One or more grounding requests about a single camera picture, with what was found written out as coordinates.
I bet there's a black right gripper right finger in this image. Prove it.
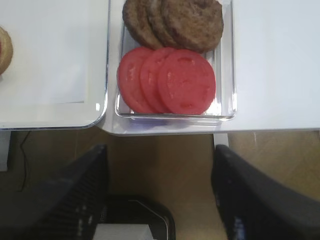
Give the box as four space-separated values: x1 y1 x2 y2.
211 144 320 240

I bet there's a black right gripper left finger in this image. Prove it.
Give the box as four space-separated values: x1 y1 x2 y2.
0 145 109 240

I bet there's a silver metal baking tray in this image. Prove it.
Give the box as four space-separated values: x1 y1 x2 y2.
0 0 109 130

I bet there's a clear patty tomato container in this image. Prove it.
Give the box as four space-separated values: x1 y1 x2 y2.
114 0 237 122

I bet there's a right red tomato slice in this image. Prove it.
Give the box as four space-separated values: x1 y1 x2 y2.
157 49 216 115

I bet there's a red tomato slice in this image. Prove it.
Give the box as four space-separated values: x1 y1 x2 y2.
140 47 176 113
117 47 156 114
157 49 216 115

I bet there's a left red tomato slice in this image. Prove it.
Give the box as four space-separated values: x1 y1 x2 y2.
117 47 156 114

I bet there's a middle red tomato slice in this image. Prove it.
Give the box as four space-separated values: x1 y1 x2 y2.
140 47 176 113

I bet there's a white paper sheet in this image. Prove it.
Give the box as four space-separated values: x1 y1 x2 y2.
0 0 89 105

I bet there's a bottom bun half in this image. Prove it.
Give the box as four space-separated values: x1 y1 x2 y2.
0 27 14 75

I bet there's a right meat patty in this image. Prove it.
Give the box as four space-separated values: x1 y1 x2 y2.
161 0 224 53

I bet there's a meat patty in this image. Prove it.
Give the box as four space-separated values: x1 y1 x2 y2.
161 0 224 53
147 0 181 49
122 0 163 50

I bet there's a middle meat patty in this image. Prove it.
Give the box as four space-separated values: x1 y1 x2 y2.
147 0 181 49

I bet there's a left meat patty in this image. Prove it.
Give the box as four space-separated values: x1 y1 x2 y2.
122 0 163 50

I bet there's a black cable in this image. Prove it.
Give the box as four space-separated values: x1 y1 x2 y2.
16 130 31 193

